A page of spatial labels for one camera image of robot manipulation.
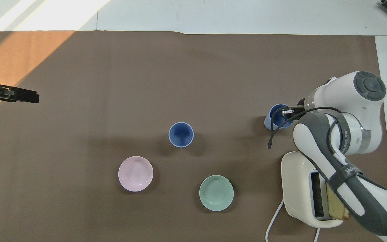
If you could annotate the pink plate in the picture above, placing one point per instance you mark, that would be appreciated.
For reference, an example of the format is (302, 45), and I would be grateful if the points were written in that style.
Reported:
(135, 173)

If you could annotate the white toaster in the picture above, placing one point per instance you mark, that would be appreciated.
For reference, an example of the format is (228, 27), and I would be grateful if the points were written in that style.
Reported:
(296, 188)

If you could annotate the blue cup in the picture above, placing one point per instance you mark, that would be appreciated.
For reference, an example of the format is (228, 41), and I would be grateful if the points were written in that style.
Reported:
(181, 134)
(275, 116)

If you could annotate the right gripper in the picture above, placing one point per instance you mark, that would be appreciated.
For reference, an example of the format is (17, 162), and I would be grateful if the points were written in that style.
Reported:
(301, 105)

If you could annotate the bread slice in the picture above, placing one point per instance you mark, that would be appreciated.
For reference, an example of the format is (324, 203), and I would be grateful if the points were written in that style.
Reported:
(336, 205)

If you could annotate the green plate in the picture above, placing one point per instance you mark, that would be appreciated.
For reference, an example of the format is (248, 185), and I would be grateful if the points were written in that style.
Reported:
(216, 193)

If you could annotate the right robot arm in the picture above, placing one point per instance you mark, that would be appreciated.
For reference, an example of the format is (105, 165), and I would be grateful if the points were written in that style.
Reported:
(348, 97)

